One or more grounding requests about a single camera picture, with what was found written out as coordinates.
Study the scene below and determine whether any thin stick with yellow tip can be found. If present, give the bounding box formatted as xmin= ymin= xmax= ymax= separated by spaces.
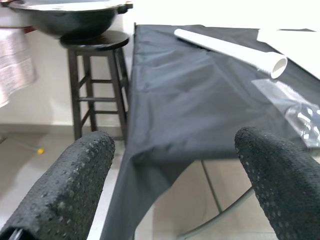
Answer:
xmin=7 ymin=136 xmax=45 ymax=155

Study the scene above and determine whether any black round bowl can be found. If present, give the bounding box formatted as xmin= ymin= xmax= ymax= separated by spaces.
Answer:
xmin=7 ymin=0 xmax=133 ymax=41

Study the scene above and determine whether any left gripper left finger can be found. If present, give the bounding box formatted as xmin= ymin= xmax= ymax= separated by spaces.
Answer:
xmin=0 ymin=130 xmax=116 ymax=240

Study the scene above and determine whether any clear tape strip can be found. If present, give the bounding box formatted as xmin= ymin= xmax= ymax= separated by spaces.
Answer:
xmin=251 ymin=78 xmax=320 ymax=148

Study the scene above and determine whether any grey metal table frame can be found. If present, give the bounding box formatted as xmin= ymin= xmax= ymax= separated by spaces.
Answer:
xmin=178 ymin=159 xmax=256 ymax=240

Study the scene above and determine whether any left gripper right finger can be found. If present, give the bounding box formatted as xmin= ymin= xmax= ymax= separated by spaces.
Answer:
xmin=234 ymin=126 xmax=320 ymax=240

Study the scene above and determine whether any white plastic table leg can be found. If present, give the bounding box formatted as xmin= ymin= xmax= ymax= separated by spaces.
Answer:
xmin=173 ymin=28 xmax=289 ymax=80

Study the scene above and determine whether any white plastic children table top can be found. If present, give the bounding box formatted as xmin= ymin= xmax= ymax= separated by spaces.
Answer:
xmin=256 ymin=27 xmax=320 ymax=82

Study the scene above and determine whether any black round wooden stool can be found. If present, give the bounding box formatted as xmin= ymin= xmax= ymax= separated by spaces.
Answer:
xmin=59 ymin=29 xmax=131 ymax=141

